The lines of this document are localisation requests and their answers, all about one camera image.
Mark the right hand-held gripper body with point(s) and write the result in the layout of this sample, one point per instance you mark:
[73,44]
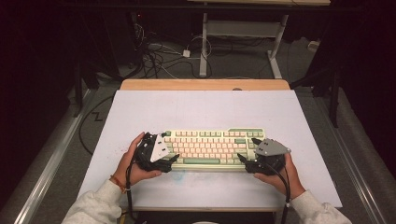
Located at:
[271,148]

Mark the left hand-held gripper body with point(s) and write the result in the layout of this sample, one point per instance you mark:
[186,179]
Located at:
[158,149]

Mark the cream and green mechanical keyboard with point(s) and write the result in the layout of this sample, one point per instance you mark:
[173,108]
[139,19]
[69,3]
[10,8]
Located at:
[205,161]

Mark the person's right hand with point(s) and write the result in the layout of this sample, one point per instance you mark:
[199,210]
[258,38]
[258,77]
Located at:
[288,180]

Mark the person's left hand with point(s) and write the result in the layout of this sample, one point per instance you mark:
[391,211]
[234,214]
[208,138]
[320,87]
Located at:
[132,174]

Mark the white table mat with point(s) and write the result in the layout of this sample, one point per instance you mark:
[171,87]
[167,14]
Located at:
[205,109]

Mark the wooden table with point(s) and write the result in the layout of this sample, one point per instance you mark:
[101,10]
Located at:
[202,84]

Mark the white power adapter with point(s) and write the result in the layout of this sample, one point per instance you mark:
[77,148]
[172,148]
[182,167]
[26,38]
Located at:
[186,53]

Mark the black metal stand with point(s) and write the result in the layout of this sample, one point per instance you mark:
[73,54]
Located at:
[77,90]
[334,93]

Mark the white box on floor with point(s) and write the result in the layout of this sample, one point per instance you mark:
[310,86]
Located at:
[313,45]

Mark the white-legged desk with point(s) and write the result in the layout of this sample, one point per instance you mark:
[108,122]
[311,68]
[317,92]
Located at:
[243,28]

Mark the grey metal floor rail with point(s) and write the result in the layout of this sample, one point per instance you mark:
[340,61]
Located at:
[46,177]
[355,174]

